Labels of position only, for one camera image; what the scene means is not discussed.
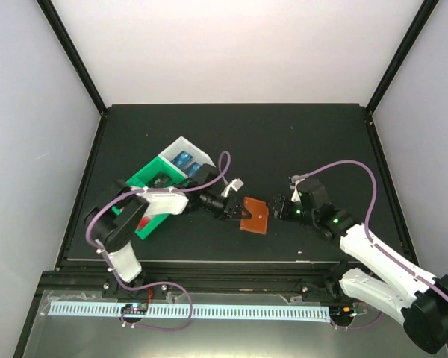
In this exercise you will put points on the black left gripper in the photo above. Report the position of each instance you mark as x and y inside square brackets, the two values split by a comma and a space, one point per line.
[228, 212]

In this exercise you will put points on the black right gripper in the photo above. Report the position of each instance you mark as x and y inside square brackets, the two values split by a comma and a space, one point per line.
[281, 209]

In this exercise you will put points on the white bin with blue cards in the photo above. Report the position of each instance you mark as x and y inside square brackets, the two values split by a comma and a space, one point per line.
[183, 144]

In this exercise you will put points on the brown leather card holder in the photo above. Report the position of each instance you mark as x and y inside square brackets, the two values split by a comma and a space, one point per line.
[259, 216]

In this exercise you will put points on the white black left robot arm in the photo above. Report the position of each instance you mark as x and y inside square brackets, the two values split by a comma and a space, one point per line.
[109, 228]

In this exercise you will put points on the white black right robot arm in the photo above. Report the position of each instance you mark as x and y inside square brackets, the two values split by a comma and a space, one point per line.
[410, 295]

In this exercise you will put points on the blue VIP card front stack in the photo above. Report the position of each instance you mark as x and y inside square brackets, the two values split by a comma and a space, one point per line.
[193, 169]

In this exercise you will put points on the blue vip card stack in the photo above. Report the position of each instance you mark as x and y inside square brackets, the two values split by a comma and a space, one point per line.
[182, 160]
[193, 169]

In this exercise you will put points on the blue VIP card rear stack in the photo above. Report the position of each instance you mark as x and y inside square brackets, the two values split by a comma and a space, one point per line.
[182, 160]

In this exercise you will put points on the black VIP card stack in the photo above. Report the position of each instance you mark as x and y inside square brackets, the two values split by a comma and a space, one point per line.
[160, 180]

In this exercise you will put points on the green bin with black cards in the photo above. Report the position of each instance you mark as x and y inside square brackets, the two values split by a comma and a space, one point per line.
[144, 175]

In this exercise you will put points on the red white card stack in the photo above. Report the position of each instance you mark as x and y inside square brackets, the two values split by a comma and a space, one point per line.
[143, 222]

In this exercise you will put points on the right controller circuit board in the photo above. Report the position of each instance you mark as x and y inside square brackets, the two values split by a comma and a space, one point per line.
[347, 311]

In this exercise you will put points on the controller circuit board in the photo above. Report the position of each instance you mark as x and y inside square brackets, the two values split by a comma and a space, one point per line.
[134, 309]
[347, 311]

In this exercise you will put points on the clear acrylic front panel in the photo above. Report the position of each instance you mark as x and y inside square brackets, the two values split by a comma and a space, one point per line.
[370, 335]

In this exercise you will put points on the left controller circuit board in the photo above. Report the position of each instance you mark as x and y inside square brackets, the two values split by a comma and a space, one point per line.
[134, 309]

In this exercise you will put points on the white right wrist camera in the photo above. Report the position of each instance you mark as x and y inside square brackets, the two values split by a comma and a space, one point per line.
[295, 180]

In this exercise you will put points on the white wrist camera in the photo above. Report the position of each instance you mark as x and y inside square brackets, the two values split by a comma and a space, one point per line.
[295, 180]
[233, 186]

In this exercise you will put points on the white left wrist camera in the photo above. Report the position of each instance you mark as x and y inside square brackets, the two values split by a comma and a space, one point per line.
[233, 186]

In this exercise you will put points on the black aluminium frame rail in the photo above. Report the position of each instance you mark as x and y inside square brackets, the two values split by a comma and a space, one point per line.
[280, 279]

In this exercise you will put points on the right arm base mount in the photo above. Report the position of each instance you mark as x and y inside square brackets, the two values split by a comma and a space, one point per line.
[324, 290]

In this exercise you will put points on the white slotted cable duct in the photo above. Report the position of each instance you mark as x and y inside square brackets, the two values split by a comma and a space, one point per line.
[195, 311]

